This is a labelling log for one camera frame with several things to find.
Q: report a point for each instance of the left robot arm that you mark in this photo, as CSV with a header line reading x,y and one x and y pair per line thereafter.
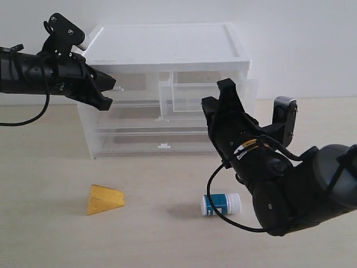
x,y
44,73

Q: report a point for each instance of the wide clear drawer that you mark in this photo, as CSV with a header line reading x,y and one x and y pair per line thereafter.
x,y
150,141
147,117

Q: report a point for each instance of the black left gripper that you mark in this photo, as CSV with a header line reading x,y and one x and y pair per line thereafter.
x,y
76,80

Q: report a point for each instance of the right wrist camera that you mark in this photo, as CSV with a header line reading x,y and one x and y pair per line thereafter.
x,y
284,117

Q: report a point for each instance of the white blue pill bottle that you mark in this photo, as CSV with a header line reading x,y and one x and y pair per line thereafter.
x,y
226,204

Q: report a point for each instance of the middle wide clear drawer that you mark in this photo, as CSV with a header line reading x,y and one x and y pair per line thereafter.
x,y
147,117

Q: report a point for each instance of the bottom wide clear drawer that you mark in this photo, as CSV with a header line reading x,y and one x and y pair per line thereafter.
x,y
150,141

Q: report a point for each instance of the yellow cheese wedge toy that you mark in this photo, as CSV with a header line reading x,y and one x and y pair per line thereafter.
x,y
103,199

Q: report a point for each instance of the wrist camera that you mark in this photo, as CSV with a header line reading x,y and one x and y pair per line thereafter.
x,y
284,117
63,35

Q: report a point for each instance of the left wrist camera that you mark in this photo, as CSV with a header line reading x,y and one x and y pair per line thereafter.
x,y
63,35

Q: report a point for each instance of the white plastic drawer cabinet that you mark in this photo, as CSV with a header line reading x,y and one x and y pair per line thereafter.
x,y
158,49

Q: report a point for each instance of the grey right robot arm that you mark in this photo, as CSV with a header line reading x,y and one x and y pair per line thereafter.
x,y
289,192

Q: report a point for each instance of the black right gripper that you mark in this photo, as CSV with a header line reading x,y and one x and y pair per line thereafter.
x,y
240,141

